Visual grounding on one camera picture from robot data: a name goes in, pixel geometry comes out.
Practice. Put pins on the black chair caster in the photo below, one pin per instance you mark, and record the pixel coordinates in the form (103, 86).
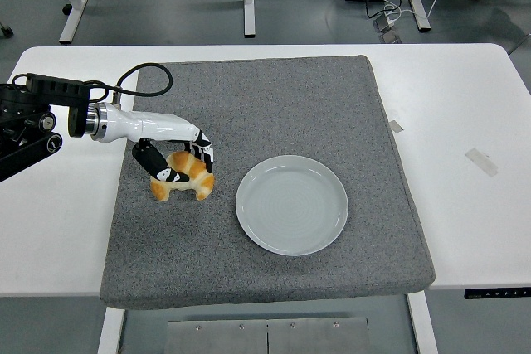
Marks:
(6, 30)

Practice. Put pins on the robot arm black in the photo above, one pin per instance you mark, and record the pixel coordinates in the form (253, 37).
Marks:
(25, 155)

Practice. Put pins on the grey foot pedal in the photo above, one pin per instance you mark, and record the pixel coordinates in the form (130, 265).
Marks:
(391, 37)
(383, 23)

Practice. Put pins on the grey metal plate with screws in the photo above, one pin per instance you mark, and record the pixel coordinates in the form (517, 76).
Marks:
(265, 337)

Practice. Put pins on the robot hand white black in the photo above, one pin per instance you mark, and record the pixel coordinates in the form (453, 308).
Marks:
(157, 128)

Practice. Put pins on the croissant bread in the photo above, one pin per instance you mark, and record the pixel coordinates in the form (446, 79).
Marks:
(200, 180)

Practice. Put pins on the white table leg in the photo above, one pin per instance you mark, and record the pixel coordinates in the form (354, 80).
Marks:
(423, 325)
(111, 331)

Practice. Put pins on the grey fabric mat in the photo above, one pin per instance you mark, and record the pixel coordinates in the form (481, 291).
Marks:
(269, 97)

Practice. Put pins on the small clear tape piece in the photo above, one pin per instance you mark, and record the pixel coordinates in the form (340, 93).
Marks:
(396, 126)

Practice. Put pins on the black table control panel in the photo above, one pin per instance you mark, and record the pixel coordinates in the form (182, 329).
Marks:
(498, 293)

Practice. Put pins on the long clear tape piece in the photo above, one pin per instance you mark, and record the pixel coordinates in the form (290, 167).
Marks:
(481, 162)

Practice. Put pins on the light grey round plate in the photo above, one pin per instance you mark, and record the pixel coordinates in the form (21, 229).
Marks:
(291, 209)

